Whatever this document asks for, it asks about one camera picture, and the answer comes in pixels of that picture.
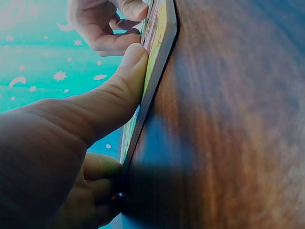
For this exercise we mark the person's right hand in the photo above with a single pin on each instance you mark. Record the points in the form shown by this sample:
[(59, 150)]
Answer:
[(95, 21)]

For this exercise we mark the person's right fingers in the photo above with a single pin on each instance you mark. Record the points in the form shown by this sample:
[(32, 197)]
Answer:
[(124, 35)]

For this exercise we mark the person's left hand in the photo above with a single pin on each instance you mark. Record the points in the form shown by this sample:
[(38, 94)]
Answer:
[(47, 152)]

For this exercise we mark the colourful puzzle board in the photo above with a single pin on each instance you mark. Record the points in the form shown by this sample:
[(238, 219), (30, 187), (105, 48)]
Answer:
[(157, 62)]

